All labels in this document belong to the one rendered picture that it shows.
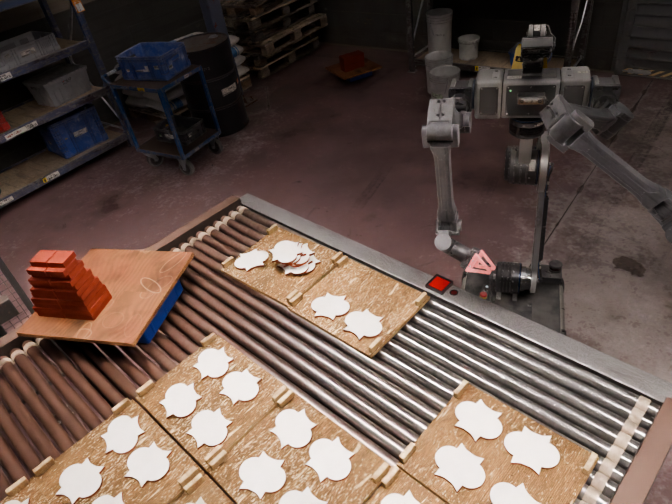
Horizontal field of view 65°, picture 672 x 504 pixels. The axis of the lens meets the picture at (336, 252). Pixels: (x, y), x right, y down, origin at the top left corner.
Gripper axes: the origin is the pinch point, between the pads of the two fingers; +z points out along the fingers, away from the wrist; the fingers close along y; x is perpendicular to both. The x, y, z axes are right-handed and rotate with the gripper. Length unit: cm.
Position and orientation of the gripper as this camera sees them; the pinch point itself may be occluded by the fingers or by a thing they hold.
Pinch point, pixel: (490, 269)
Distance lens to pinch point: 188.7
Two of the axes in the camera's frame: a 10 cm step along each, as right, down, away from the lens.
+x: 4.1, -8.6, -2.9
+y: -4.2, 1.1, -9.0
